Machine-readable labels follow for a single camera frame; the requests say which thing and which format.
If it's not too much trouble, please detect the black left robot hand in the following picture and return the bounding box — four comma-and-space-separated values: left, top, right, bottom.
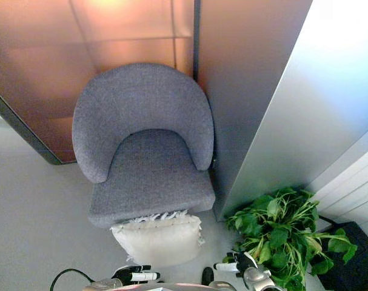
110, 264, 161, 285

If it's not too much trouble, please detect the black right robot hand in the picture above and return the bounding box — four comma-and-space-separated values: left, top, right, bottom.
213, 250, 259, 277

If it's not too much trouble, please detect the white fringed pillow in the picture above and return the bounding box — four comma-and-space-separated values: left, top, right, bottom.
110, 209, 206, 267

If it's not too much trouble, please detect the grey fabric armchair sofa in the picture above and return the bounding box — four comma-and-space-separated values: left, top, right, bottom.
72, 62, 216, 229

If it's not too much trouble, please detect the black robot foot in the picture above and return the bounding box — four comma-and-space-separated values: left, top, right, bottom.
201, 266, 214, 286

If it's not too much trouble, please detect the green leafy potted plant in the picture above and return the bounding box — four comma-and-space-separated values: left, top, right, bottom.
222, 187, 358, 291

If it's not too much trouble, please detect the black square plant pot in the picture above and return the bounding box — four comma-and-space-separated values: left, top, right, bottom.
315, 221, 368, 289

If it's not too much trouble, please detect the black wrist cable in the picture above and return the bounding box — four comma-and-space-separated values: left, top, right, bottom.
49, 268, 95, 291

